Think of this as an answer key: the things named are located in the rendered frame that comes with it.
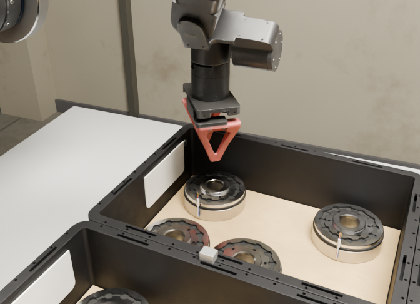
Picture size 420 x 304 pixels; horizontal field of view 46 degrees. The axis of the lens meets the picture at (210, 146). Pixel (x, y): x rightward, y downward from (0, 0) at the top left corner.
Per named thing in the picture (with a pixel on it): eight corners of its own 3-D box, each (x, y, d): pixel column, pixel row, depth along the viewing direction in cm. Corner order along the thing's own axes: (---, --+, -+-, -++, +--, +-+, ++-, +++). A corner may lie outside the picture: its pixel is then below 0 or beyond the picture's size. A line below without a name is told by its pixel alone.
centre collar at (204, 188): (194, 190, 81) (194, 187, 81) (209, 176, 85) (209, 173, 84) (220, 199, 79) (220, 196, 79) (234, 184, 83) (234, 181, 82)
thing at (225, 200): (172, 196, 80) (172, 193, 80) (204, 167, 88) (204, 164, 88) (227, 215, 76) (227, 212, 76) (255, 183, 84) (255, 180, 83)
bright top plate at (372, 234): (305, 235, 72) (305, 232, 72) (325, 199, 80) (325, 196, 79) (374, 258, 68) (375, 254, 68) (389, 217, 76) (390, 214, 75)
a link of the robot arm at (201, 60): (199, 11, 71) (184, 22, 66) (244, 16, 69) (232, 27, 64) (199, 57, 75) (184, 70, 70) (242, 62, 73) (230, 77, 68)
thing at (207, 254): (199, 260, 57) (199, 252, 56) (204, 253, 58) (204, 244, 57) (212, 264, 56) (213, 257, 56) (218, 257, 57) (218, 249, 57)
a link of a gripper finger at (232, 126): (227, 142, 81) (228, 91, 76) (240, 165, 75) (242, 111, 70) (187, 147, 80) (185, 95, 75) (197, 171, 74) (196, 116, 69)
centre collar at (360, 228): (327, 228, 73) (328, 224, 72) (337, 210, 76) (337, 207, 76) (360, 238, 71) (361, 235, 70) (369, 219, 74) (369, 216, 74)
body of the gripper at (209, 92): (221, 89, 80) (222, 45, 76) (240, 117, 71) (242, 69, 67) (182, 94, 78) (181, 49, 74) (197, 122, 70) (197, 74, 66)
